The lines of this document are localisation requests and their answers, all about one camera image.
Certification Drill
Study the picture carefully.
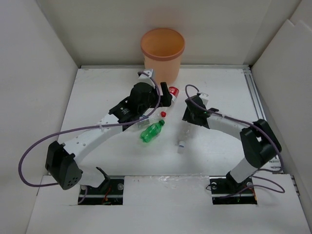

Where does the red label clear bottle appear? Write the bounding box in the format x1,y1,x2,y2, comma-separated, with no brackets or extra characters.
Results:
168,86,179,102

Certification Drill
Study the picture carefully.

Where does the clear crushed blue-cap bottle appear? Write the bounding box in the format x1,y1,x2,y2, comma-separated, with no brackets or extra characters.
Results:
177,121,193,154

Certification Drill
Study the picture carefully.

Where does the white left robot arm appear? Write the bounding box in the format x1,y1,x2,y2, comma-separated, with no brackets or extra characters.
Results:
45,82,179,190

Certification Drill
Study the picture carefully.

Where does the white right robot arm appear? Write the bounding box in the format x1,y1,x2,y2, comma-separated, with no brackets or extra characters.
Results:
182,94,282,192

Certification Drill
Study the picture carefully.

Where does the orange plastic bin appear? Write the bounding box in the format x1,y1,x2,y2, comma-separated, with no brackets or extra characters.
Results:
140,28,185,84

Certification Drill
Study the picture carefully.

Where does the blue white label bottle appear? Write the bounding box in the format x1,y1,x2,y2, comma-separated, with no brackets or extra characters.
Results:
136,114,161,129

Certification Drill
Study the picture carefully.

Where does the green plastic bottle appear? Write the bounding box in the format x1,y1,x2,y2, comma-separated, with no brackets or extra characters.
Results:
140,120,165,143

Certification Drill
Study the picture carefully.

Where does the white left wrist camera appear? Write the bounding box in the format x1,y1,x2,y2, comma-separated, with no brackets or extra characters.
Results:
137,69,154,85

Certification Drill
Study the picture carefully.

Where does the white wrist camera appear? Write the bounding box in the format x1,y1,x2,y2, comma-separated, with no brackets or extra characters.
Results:
137,69,154,85
198,93,210,106

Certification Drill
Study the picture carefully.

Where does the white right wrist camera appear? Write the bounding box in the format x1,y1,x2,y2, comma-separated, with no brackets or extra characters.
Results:
198,93,210,106

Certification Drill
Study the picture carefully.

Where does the aluminium frame rail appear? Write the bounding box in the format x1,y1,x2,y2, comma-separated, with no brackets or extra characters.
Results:
80,64,300,198

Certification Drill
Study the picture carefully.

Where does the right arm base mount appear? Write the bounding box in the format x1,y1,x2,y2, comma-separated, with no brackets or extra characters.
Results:
206,173,257,205

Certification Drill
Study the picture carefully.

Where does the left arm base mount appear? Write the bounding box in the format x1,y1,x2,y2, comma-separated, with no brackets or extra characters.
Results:
78,167,125,206

